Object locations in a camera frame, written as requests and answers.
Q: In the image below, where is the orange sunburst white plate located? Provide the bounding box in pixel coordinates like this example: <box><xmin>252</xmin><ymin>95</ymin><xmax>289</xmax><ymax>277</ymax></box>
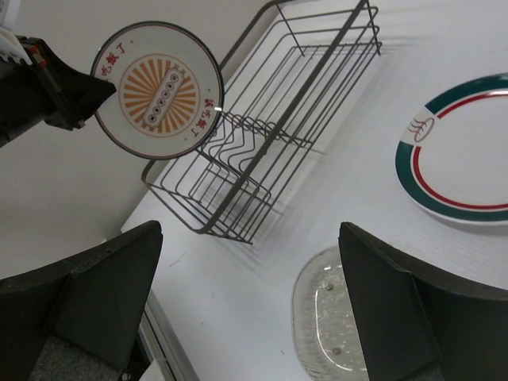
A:
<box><xmin>90</xmin><ymin>21</ymin><xmax>225</xmax><ymax>160</ymax></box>

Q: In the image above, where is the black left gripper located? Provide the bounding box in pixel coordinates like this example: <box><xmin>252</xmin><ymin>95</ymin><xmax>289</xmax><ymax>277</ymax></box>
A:
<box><xmin>17</xmin><ymin>37</ymin><xmax>116</xmax><ymax>131</ymax></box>

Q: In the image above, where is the grey wire dish rack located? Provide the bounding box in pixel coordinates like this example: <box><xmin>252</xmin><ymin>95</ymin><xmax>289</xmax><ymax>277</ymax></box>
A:
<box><xmin>141</xmin><ymin>1</ymin><xmax>382</xmax><ymax>244</ymax></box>

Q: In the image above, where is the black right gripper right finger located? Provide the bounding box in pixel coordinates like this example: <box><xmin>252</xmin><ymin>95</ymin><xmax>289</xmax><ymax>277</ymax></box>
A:
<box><xmin>338</xmin><ymin>222</ymin><xmax>507</xmax><ymax>380</ymax></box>

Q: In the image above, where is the green red rimmed white plate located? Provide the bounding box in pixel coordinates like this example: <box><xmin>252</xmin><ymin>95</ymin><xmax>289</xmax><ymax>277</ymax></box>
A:
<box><xmin>394</xmin><ymin>73</ymin><xmax>507</xmax><ymax>225</ymax></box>

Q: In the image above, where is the clear glass square plate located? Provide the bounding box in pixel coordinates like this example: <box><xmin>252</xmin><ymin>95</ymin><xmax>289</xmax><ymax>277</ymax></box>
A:
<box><xmin>291</xmin><ymin>245</ymin><xmax>369</xmax><ymax>380</ymax></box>

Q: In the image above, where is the aluminium front rail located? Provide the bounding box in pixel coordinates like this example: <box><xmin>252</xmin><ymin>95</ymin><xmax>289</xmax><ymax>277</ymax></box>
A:
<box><xmin>138</xmin><ymin>302</ymin><xmax>199</xmax><ymax>381</ymax></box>

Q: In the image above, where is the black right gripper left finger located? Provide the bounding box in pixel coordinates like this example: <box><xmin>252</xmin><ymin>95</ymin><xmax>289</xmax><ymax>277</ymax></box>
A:
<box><xmin>1</xmin><ymin>221</ymin><xmax>163</xmax><ymax>380</ymax></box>

